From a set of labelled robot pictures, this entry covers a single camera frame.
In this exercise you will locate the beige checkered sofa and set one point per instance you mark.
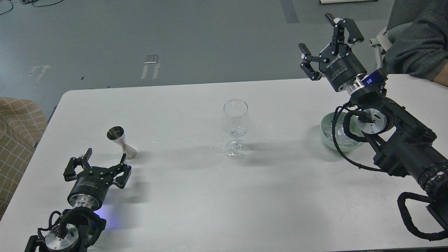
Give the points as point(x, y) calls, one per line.
point(22, 125)

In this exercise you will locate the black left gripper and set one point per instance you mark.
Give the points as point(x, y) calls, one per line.
point(92, 184)

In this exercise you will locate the clear wine glass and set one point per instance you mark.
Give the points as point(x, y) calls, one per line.
point(236, 123)

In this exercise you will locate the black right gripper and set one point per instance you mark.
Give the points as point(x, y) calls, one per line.
point(342, 66)

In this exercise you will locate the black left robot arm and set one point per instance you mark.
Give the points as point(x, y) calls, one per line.
point(77, 228)

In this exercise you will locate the white office chair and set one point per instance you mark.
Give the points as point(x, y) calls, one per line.
point(380, 44)

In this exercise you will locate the grey floor plate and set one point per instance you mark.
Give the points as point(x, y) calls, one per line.
point(151, 59)

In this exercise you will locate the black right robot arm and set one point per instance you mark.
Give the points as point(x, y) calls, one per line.
point(403, 145)

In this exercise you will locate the clear ice cubes pile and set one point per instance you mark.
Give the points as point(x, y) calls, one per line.
point(341, 138)

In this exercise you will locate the person in grey hoodie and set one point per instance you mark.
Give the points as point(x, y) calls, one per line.
point(421, 49)

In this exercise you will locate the steel cocktail jigger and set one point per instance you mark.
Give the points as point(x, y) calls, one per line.
point(117, 134)

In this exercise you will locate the green bowl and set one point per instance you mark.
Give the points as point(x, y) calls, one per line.
point(353, 127)

